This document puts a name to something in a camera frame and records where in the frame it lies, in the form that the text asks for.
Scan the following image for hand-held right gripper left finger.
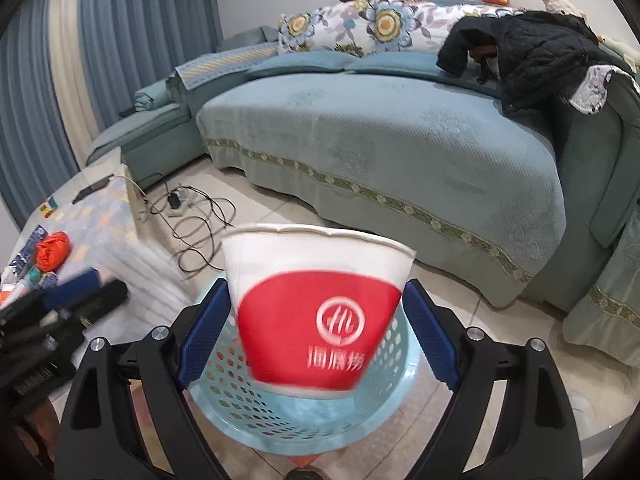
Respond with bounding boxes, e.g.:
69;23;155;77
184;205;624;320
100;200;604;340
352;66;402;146
55;277;237;480

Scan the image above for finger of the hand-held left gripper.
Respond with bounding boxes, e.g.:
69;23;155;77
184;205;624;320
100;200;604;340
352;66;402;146
40;269;103;311
60;280;130;328

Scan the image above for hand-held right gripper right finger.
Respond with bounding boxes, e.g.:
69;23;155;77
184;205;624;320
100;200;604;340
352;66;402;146
402;279;586;480

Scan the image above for red and white paper cup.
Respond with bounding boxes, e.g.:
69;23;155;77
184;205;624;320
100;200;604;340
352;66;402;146
220;224;417;401

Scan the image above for light blue plastic basket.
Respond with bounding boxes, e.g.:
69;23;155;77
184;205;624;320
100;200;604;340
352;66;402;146
183;276;443;461

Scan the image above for orange plastic bag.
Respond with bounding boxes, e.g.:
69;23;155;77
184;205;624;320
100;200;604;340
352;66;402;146
35;231;71;271

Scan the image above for grey patterned table cloth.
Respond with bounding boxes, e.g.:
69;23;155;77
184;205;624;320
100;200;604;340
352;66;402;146
0;177;226;341

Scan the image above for clear bag with blue print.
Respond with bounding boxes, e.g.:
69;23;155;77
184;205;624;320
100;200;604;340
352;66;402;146
10;227;48;273

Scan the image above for white coffee table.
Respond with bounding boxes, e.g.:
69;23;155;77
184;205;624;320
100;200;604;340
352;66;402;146
20;147;156;261

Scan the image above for black smartphone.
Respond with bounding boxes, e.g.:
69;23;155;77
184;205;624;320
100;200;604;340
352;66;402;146
71;175;115;205

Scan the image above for white power strip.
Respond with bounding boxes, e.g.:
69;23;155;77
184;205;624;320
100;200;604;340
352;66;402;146
167;187;198;217

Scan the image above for blue pleated curtain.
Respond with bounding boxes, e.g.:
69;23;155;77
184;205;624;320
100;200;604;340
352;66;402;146
0;0;83;233
77;0;226;131

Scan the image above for teal sofa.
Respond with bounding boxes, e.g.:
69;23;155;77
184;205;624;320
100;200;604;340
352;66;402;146
87;0;640;366

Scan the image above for folded teal blanket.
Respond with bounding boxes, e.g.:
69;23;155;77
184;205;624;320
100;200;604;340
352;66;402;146
134;79;171;111

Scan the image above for white sheer curtain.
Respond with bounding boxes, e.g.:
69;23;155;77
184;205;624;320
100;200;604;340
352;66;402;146
47;0;103;136

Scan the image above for striped sofa armrest cover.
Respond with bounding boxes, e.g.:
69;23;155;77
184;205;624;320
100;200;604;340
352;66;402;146
175;42;281;93

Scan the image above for teal cushion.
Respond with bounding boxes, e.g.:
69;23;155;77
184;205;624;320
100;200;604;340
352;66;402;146
245;52;361;81
345;52;451;78

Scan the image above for black quilted jacket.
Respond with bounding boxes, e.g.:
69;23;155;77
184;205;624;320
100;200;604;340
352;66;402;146
436;9;632;116

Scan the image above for floral long pillow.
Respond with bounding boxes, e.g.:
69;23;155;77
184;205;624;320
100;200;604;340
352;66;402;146
277;0;633;113

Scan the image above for cream plush toy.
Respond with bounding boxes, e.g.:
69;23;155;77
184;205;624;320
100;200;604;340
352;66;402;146
597;34;640;73

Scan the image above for white plush toy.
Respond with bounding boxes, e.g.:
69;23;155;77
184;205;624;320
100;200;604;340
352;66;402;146
541;0;588;18

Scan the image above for white charging cable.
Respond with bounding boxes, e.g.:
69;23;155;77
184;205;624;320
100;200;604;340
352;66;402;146
112;172;151;203

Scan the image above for power strip with cables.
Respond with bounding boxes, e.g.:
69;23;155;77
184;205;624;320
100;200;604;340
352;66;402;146
145;172;238;273

